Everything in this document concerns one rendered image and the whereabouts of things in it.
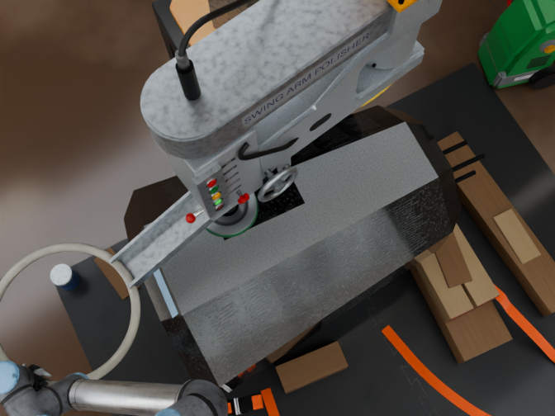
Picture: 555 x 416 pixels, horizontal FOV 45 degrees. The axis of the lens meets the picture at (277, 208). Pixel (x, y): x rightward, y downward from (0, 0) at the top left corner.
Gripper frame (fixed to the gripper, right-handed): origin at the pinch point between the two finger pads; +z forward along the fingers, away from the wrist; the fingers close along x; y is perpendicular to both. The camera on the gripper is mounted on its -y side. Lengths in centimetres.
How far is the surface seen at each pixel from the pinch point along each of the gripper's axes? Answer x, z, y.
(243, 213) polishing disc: 81, -2, 37
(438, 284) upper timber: 105, 58, 120
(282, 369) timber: 45, 74, 73
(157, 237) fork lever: 59, -8, 16
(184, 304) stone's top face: 44, 3, 32
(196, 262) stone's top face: 59, 2, 30
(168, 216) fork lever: 66, -12, 17
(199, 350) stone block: 33, 15, 43
